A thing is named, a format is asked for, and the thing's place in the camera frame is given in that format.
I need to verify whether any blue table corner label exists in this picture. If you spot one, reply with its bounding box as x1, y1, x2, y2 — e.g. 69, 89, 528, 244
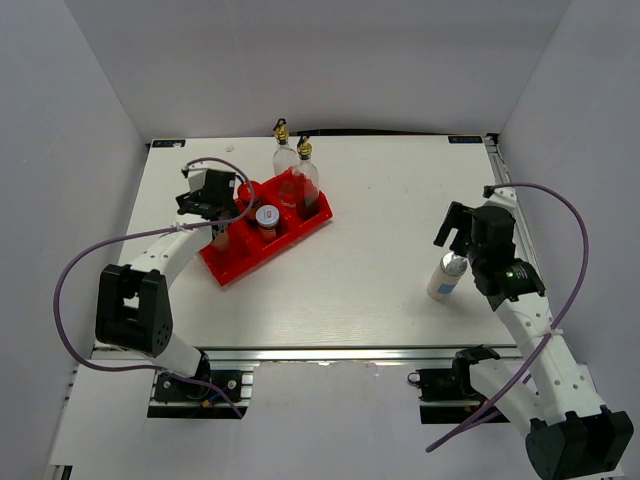
447, 135, 484, 145

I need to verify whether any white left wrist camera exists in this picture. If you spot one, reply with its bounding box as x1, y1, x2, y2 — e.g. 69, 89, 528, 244
181, 161, 208, 193

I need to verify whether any silver lid blue label jar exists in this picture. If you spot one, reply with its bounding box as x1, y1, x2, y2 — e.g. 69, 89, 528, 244
426, 252, 468, 301

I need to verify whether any red plastic organizer tray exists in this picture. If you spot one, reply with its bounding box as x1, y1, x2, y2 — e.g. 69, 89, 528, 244
200, 172, 333, 287

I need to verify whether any blue left table label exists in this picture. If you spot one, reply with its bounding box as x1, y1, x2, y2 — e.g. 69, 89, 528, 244
151, 139, 186, 148

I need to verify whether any red lid dark sauce jar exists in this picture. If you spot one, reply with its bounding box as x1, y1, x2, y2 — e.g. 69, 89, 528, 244
237, 180, 262, 214

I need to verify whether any white lid brown spice jar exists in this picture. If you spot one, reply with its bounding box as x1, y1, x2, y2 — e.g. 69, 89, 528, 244
255, 205, 280, 243

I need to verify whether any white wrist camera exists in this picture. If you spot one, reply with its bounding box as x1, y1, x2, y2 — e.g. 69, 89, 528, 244
181, 161, 208, 193
483, 185, 518, 216

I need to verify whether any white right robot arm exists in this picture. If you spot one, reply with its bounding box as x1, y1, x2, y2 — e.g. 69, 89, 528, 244
434, 202, 634, 479

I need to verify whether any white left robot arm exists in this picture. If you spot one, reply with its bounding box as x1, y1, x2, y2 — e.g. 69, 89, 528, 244
95, 169, 238, 399

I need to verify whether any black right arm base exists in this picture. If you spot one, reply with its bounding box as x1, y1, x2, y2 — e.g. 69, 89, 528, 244
407, 365, 511, 406

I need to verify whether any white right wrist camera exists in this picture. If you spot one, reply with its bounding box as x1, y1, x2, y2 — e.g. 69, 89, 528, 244
483, 185, 518, 216

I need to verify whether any dark liquid glass bottle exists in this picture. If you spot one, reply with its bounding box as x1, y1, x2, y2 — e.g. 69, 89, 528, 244
294, 135, 319, 220

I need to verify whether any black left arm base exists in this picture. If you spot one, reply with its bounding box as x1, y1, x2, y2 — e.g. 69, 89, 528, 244
152, 368, 256, 409

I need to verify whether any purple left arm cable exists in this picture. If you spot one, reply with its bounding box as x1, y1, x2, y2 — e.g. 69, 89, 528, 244
52, 157, 257, 420

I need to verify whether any silver lid white powder jar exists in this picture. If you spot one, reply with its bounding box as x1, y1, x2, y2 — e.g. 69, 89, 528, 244
210, 228, 230, 251

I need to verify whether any clear liquid glass bottle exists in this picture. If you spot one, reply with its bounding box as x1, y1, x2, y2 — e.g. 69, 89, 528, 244
272, 118, 298, 208

